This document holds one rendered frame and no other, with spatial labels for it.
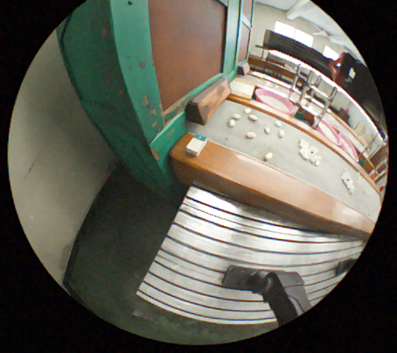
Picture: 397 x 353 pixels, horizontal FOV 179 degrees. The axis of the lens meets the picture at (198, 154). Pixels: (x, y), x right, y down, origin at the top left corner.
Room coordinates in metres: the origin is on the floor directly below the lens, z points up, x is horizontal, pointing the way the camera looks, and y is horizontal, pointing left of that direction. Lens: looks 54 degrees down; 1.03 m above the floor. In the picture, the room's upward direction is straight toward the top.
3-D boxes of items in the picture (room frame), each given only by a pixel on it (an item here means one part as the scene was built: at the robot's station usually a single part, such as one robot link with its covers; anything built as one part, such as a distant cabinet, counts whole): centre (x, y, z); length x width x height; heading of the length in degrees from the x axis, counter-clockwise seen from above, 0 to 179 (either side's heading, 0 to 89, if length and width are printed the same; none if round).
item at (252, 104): (0.18, -0.92, 0.71); 1.81 x 0.05 x 0.11; 62
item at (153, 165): (0.90, 0.04, 0.42); 1.36 x 0.55 x 0.84; 152
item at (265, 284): (-0.17, -0.17, 0.77); 0.09 x 0.06 x 0.06; 68
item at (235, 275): (-0.18, -0.17, 0.71); 0.20 x 0.07 x 0.08; 68
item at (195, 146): (0.22, 0.00, 0.77); 0.06 x 0.04 x 0.02; 152
